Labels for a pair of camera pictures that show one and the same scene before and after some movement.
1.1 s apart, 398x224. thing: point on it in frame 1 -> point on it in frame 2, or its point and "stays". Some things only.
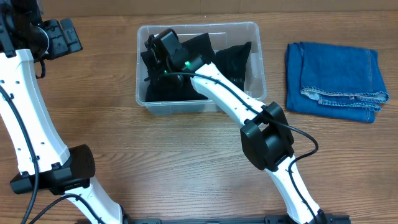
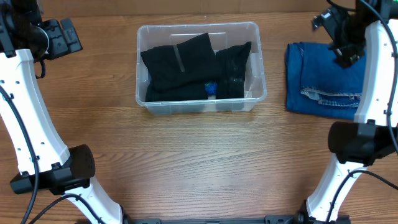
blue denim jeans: x=337 y=82 stays
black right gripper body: x=160 y=64 -> x=351 y=33
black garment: x=231 y=62 stays
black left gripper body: x=58 y=38 stays
